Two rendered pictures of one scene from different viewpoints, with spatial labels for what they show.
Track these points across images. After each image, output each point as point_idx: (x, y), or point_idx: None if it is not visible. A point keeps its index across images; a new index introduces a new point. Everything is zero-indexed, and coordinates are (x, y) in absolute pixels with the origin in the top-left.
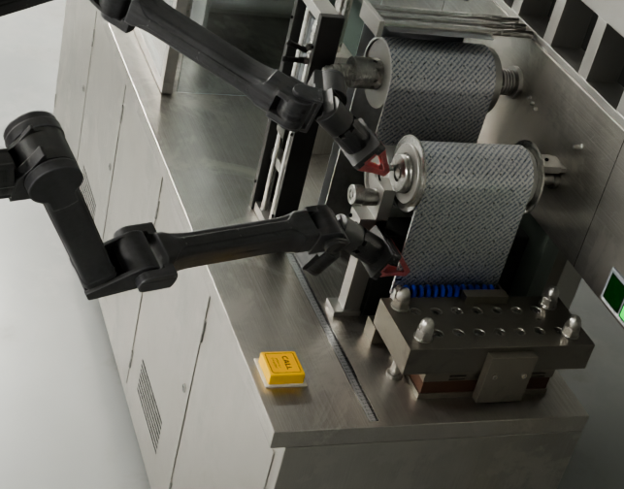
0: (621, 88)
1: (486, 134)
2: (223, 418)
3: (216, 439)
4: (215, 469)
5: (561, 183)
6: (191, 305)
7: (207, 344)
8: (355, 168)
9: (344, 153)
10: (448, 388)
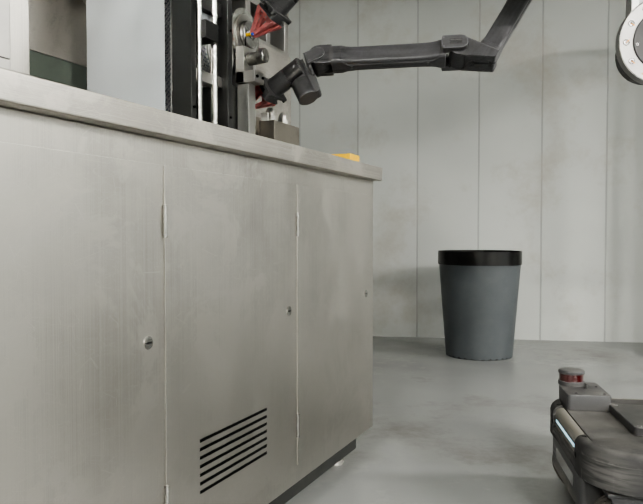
0: None
1: (78, 46)
2: (334, 247)
3: (333, 272)
4: (337, 292)
5: None
6: (274, 229)
7: (304, 228)
8: (289, 23)
9: (284, 17)
10: None
